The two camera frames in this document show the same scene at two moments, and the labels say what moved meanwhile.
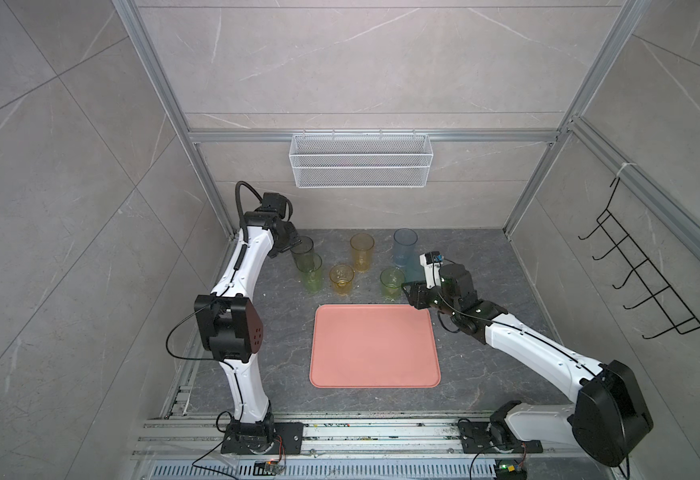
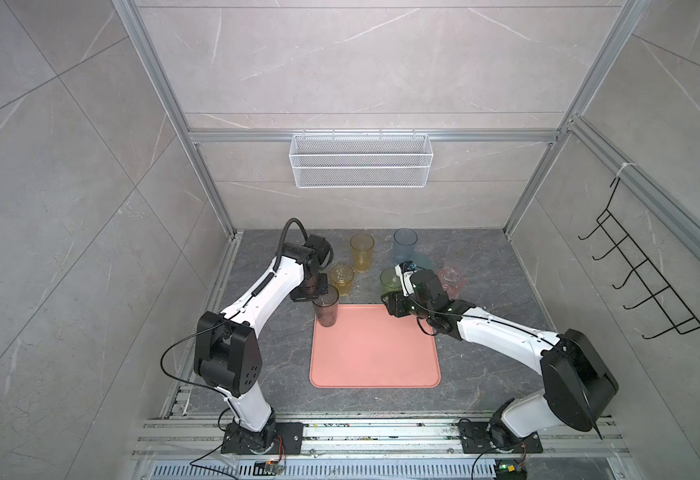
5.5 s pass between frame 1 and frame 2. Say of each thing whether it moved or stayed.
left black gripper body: moved
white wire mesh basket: stayed
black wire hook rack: stayed
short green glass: stayed
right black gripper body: moved
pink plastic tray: stayed
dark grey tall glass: moved
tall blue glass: stayed
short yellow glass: stayed
